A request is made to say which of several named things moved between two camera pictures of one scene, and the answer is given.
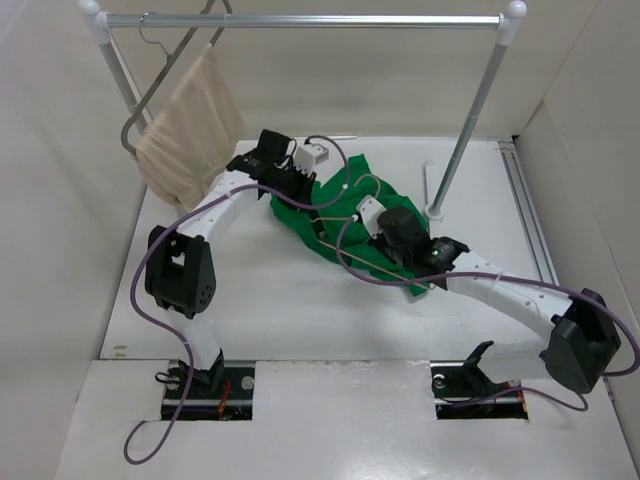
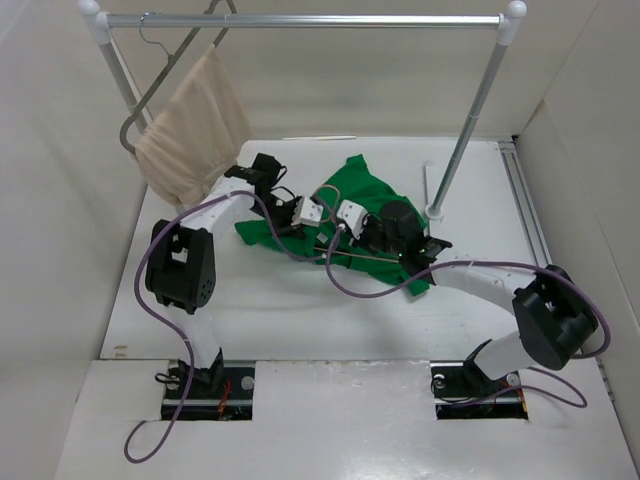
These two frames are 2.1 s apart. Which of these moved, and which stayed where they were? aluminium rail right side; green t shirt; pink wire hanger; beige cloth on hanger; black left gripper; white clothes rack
Moved: black left gripper; pink wire hanger; green t shirt
Stayed: white clothes rack; aluminium rail right side; beige cloth on hanger
